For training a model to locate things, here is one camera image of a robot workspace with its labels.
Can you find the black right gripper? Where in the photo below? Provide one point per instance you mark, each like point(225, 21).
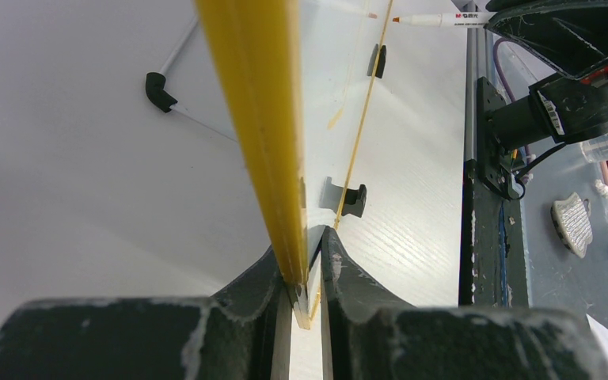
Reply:
point(572, 38)

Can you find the yellow framed whiteboard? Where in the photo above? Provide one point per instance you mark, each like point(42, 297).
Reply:
point(294, 78)

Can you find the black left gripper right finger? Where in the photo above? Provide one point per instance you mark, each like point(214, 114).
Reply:
point(370, 333)

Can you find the black whiteboard stand foot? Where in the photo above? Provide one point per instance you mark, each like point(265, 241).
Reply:
point(377, 62)
point(353, 201)

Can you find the white marker pen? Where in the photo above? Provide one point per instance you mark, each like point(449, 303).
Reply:
point(466, 20)

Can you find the white mesh object on floor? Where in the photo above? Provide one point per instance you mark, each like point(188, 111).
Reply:
point(571, 220)

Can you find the black left whiteboard stand foot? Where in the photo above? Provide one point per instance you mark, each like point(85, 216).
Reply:
point(353, 201)

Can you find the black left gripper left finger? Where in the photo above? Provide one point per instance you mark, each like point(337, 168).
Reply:
point(242, 331)

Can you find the black right whiteboard stand foot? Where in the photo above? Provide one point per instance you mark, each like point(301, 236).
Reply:
point(377, 62)

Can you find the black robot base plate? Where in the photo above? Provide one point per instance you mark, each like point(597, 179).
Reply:
point(492, 256)

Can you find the black frame corner bracket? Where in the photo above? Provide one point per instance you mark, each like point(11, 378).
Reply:
point(155, 92)

